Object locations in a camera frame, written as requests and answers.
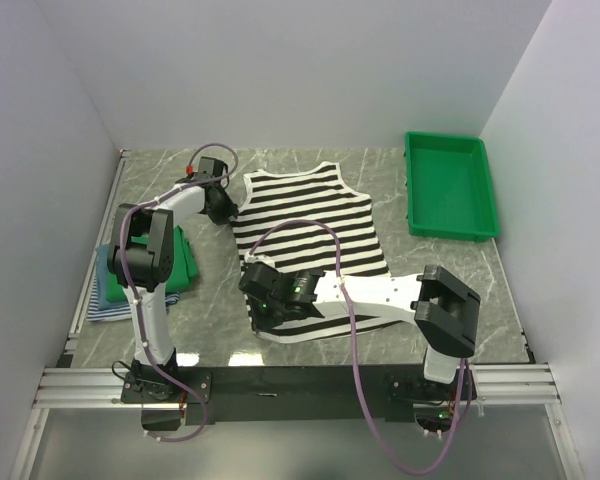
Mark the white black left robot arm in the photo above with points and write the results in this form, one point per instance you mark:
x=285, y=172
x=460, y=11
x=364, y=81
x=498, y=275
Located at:
x=142, y=251

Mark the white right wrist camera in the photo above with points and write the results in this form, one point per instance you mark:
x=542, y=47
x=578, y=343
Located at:
x=259, y=258

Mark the aluminium frame rail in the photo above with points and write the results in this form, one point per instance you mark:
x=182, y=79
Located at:
x=97, y=388

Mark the green plastic bin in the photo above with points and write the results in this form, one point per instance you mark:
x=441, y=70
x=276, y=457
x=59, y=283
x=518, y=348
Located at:
x=449, y=188

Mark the green tank top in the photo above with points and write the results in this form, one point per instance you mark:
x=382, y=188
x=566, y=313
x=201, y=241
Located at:
x=184, y=269

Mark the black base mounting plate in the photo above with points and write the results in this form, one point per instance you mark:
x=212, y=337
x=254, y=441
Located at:
x=284, y=393

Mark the folded blue tank top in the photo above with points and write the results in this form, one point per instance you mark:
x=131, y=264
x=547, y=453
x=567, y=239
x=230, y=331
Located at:
x=102, y=273

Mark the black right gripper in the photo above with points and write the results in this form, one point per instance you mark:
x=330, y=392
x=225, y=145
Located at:
x=261, y=322

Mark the black white striped tank top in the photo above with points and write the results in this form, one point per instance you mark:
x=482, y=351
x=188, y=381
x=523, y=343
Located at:
x=319, y=194

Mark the blue white striped tank top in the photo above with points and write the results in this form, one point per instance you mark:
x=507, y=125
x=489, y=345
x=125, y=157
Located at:
x=119, y=308

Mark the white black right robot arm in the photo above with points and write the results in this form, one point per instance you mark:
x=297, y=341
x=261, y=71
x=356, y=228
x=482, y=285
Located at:
x=444, y=308

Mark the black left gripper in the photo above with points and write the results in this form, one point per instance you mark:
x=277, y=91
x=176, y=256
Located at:
x=230, y=209

